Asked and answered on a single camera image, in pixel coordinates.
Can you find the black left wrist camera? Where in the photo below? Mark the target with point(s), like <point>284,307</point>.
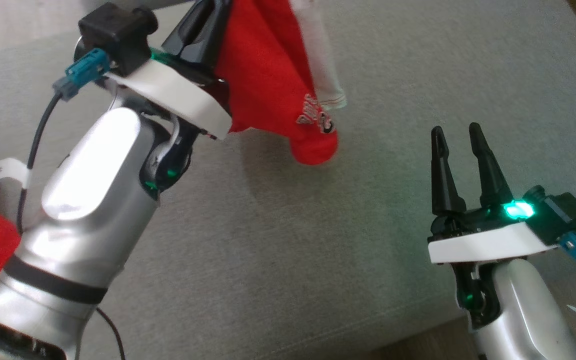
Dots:
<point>118,35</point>

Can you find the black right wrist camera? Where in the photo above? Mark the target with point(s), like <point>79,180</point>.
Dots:
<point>563,215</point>

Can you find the red shorts white stripe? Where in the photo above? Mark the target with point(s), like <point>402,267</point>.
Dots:
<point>263,75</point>

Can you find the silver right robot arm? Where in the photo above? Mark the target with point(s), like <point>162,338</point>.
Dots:
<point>523,310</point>

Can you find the grey fabric sofa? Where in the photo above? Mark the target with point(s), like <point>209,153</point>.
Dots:
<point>343,250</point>

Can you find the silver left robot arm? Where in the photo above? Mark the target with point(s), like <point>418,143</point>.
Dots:
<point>88,165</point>

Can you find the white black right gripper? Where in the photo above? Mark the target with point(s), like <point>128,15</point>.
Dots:
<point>483,242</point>

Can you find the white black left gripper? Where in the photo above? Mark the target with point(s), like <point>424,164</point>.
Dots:
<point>178,92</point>

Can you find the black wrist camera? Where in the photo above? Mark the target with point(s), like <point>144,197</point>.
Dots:
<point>563,215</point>
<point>118,35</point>

